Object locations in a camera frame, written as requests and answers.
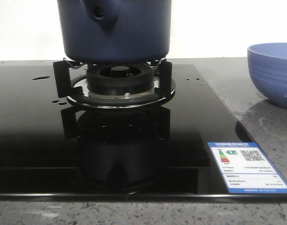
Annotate blue cooking pot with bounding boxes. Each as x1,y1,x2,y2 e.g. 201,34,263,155
57,0,172,64

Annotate right burner with grate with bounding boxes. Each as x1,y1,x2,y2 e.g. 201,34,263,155
53,58,175,110

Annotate blue ceramic bowl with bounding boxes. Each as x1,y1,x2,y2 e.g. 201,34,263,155
247,43,287,109

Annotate blue energy label sticker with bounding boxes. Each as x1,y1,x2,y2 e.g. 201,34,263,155
208,142,287,194

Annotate black glass gas stove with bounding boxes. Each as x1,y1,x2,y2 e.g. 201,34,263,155
0,65,287,202

